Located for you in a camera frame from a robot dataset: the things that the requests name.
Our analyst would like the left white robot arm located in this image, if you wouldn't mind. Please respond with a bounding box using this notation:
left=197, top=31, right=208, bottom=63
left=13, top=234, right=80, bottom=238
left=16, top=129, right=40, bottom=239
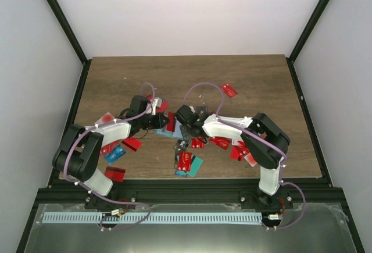
left=52, top=95, right=169, bottom=209

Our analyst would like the light blue slotted cable duct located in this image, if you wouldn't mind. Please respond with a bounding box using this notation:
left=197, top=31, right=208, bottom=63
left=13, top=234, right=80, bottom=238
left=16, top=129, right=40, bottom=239
left=42, top=212, right=262, bottom=225

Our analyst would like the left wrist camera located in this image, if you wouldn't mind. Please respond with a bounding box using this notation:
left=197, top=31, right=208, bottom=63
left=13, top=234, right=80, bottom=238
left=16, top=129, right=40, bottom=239
left=150, top=97, right=163, bottom=115

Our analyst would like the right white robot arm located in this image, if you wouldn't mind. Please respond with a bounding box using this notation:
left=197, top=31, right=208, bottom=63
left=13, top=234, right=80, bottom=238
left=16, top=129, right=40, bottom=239
left=175, top=105, right=291, bottom=208

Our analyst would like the blue card left pile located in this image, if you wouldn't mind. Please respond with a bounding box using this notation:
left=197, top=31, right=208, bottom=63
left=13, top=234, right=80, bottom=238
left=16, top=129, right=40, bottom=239
left=104, top=145, right=126, bottom=165

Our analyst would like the blue leather card holder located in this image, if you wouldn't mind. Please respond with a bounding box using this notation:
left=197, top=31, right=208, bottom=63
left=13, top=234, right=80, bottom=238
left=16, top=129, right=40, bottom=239
left=154, top=121, right=191, bottom=141

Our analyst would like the red card black stripe front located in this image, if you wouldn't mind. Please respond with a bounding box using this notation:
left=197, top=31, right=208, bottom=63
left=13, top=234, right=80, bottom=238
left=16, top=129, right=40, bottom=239
left=104, top=166, right=126, bottom=182

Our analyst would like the red card black stripe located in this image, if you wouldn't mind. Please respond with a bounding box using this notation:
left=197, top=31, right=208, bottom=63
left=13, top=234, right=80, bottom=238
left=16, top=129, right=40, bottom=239
left=166, top=112, right=176, bottom=133
left=104, top=166, right=126, bottom=182

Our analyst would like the white red circle card right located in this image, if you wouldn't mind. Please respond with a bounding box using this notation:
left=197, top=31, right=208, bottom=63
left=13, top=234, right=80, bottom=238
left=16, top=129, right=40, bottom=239
left=244, top=154, right=257, bottom=167

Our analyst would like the red vip card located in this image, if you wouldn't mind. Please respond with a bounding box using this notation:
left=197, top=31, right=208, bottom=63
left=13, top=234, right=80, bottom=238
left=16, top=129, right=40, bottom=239
left=209, top=137, right=231, bottom=150
left=177, top=151, right=192, bottom=172

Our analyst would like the red VIP card right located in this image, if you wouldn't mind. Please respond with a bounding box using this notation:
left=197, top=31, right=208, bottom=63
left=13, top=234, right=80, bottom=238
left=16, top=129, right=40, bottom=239
left=209, top=137, right=231, bottom=150

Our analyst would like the black aluminium frame rail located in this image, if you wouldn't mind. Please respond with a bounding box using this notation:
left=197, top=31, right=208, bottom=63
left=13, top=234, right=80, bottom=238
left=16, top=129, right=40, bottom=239
left=35, top=178, right=346, bottom=204

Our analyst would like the red VIP card front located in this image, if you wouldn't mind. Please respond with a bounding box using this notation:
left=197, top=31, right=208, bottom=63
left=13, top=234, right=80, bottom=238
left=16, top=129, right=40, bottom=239
left=177, top=151, right=192, bottom=172

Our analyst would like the lone red card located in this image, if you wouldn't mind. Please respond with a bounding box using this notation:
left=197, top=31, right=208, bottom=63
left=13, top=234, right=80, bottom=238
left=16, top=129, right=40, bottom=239
left=220, top=83, right=238, bottom=98

